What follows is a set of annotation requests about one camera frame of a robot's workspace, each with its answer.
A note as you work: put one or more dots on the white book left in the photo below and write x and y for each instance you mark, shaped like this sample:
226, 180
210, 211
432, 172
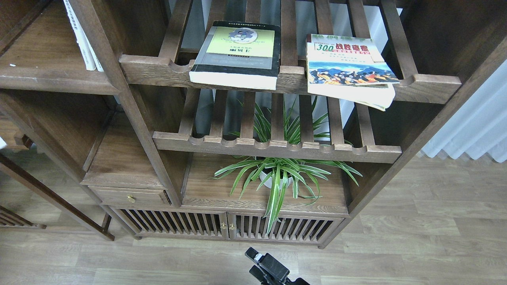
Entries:
80, 37

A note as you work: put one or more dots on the white plant pot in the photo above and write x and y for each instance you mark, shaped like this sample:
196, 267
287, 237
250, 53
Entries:
266, 178

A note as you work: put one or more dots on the colourful 300 paperback book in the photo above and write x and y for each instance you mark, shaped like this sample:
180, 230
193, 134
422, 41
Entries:
349, 68

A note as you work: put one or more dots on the green spider plant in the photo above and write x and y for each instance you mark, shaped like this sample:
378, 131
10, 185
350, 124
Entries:
299, 169

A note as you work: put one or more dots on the dark wooden bookshelf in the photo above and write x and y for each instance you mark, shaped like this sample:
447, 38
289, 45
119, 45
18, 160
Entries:
142, 128

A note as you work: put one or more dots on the white book right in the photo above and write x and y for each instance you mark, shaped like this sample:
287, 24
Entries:
93, 54

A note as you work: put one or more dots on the white curtain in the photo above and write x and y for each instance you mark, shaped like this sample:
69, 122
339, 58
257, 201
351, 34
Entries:
479, 127

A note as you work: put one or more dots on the black and yellow book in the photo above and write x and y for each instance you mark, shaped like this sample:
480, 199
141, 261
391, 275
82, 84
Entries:
240, 55

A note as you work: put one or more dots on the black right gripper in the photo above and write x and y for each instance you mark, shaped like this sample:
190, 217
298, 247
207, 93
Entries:
269, 270

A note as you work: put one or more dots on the white book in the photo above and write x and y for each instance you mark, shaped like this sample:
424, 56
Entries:
93, 54
80, 37

